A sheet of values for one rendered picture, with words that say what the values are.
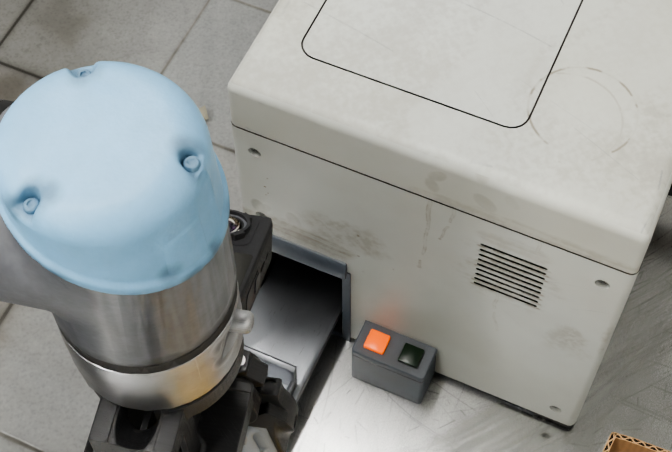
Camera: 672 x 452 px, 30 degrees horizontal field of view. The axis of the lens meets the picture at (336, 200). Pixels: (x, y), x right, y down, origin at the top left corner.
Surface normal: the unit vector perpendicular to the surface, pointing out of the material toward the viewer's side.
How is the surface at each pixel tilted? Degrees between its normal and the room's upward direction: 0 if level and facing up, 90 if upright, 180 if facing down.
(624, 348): 0
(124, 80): 0
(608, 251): 89
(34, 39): 0
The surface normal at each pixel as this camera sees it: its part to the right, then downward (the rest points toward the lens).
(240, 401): -0.01, -0.52
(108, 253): 0.16, 0.82
